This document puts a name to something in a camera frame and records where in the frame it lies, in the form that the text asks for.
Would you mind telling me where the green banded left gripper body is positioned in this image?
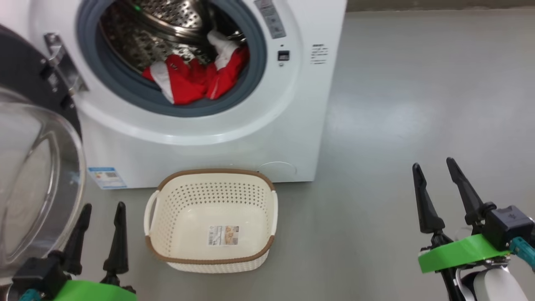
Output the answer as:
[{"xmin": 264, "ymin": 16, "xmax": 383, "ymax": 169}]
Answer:
[{"xmin": 52, "ymin": 279, "xmax": 138, "ymax": 301}]

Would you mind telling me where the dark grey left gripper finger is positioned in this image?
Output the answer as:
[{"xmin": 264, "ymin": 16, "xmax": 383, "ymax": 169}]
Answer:
[
  {"xmin": 102, "ymin": 202, "xmax": 128, "ymax": 287},
  {"xmin": 63, "ymin": 204, "xmax": 92, "ymax": 275}
]

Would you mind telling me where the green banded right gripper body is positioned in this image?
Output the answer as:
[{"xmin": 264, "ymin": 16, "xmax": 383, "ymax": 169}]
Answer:
[{"xmin": 418, "ymin": 233, "xmax": 510, "ymax": 301}]

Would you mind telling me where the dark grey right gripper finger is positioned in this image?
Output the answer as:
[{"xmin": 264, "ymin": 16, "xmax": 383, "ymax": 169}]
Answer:
[
  {"xmin": 446, "ymin": 157, "xmax": 496, "ymax": 226},
  {"xmin": 412, "ymin": 163, "xmax": 446, "ymax": 235}
]

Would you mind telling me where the washing machine glass door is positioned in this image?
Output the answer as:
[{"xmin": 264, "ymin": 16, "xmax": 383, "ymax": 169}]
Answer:
[{"xmin": 0, "ymin": 23, "xmax": 87, "ymax": 289}]

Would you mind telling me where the red and white garment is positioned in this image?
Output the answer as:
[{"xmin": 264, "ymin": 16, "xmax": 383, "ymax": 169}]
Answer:
[{"xmin": 142, "ymin": 29, "xmax": 250, "ymax": 105}]

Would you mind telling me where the cream perforated laundry basket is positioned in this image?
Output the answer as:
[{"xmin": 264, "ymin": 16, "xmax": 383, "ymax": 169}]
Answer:
[{"xmin": 143, "ymin": 168, "xmax": 278, "ymax": 273}]

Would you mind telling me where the rectangular printed sticker label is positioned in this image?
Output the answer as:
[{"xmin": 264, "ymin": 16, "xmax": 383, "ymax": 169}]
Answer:
[{"xmin": 208, "ymin": 226, "xmax": 239, "ymax": 246}]

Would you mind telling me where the white front-load washing machine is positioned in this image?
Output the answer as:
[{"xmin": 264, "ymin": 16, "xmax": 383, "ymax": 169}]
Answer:
[{"xmin": 0, "ymin": 0, "xmax": 347, "ymax": 191}]

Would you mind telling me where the round white filter cover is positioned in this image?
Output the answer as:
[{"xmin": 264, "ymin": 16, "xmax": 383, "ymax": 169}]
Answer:
[{"xmin": 258, "ymin": 161, "xmax": 297, "ymax": 178}]

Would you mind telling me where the metal door hinge bracket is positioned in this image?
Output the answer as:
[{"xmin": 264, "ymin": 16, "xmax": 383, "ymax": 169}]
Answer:
[{"xmin": 44, "ymin": 33, "xmax": 89, "ymax": 94}]

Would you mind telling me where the stainless steel washing machine drum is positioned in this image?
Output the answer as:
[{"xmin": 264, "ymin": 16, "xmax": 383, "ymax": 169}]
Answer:
[{"xmin": 99, "ymin": 0, "xmax": 247, "ymax": 76}]

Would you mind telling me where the blue energy label sticker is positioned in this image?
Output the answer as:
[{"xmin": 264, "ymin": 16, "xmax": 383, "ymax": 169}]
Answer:
[{"xmin": 88, "ymin": 166, "xmax": 127, "ymax": 189}]

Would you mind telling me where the grey warning label sticker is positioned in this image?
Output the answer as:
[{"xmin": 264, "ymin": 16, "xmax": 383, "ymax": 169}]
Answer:
[{"xmin": 254, "ymin": 0, "xmax": 287, "ymax": 39}]

